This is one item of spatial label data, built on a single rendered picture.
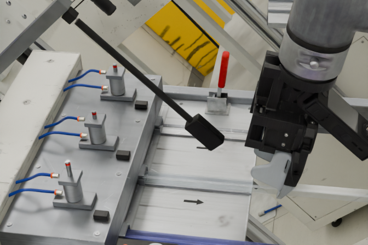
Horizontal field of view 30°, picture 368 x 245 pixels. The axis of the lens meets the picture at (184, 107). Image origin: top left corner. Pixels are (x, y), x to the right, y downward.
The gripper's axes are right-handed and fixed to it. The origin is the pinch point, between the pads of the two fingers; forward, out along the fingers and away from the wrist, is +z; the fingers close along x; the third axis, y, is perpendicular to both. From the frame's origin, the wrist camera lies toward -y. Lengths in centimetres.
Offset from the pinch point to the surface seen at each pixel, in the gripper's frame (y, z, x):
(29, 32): 33.0, -21.9, 8.1
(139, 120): 21.7, -1.0, -5.7
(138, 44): 64, 166, -264
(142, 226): 17.6, 4.4, 8.6
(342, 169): -31, 79, -96
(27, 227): 30.5, 0.7, 15.9
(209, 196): 9.9, 2.9, 1.9
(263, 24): 4, 31, -92
